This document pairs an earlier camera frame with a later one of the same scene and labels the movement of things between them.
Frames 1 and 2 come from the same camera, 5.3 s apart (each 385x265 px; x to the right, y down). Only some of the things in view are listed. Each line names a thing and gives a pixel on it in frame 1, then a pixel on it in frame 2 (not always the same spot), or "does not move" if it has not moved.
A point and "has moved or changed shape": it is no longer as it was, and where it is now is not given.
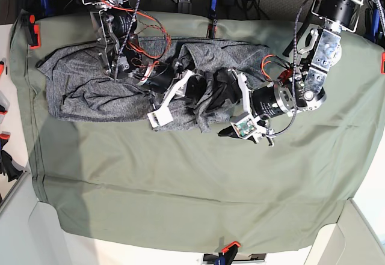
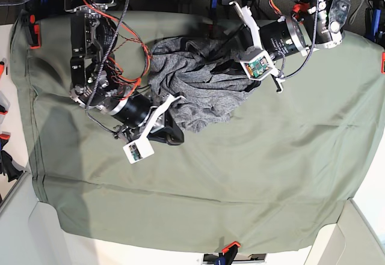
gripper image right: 261,103 to 274,38
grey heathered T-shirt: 178,83 has moved or changed shape
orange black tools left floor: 9,166 does not move
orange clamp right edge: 382,63 does not move
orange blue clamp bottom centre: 227,253 does not move
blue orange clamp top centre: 212,30 does not move
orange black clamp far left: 34,33 does not move
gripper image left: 168,78 to 137,112
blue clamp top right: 375,20 does not move
